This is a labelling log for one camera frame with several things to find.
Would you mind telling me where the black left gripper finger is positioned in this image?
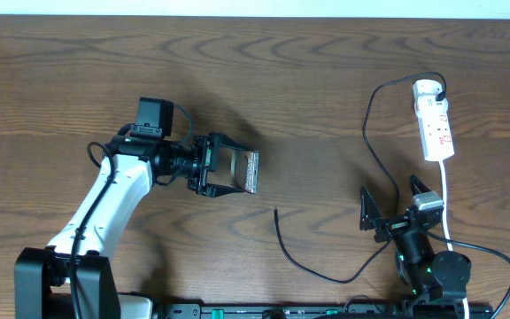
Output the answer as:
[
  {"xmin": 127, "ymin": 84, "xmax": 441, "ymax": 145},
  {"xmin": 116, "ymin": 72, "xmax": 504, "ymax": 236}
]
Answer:
[
  {"xmin": 212, "ymin": 133, "xmax": 251, "ymax": 152},
  {"xmin": 206, "ymin": 183, "xmax": 244, "ymax": 198}
]

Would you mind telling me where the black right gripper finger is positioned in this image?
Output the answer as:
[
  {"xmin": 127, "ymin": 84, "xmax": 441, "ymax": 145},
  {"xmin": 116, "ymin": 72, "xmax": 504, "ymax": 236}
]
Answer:
[
  {"xmin": 409, "ymin": 175, "xmax": 431, "ymax": 196},
  {"xmin": 359, "ymin": 186, "xmax": 382, "ymax": 230}
]

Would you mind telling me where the Samsung Galaxy smartphone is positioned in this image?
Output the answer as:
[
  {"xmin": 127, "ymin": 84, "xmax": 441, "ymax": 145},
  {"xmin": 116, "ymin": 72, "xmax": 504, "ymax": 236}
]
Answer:
[{"xmin": 230, "ymin": 151, "xmax": 259, "ymax": 194}]

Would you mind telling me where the black charger cable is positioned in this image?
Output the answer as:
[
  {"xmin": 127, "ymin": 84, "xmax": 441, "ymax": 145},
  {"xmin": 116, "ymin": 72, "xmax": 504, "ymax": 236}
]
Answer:
[{"xmin": 274, "ymin": 71, "xmax": 448, "ymax": 284}]

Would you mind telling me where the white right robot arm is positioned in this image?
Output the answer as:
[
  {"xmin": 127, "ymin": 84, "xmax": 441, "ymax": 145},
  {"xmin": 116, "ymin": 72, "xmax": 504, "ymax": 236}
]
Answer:
[{"xmin": 359, "ymin": 175, "xmax": 471, "ymax": 315}]

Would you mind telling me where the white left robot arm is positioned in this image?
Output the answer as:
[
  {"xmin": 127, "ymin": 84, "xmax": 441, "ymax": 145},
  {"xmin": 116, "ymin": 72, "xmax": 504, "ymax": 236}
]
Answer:
[{"xmin": 14, "ymin": 131, "xmax": 259, "ymax": 318}]

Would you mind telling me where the white charger plug adapter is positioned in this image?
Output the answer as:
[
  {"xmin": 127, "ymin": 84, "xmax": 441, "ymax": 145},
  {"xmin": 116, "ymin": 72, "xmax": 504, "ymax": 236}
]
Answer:
[{"xmin": 413, "ymin": 79, "xmax": 445, "ymax": 106}]

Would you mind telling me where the white power strip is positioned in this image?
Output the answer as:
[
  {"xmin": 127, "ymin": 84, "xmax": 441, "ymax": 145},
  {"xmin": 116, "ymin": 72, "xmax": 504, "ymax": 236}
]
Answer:
[{"xmin": 413, "ymin": 99, "xmax": 454, "ymax": 162}]

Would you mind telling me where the white power strip cord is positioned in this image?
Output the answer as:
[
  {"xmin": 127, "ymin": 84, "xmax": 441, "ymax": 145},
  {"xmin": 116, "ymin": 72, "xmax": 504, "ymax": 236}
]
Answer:
[{"xmin": 438, "ymin": 159, "xmax": 470, "ymax": 319}]

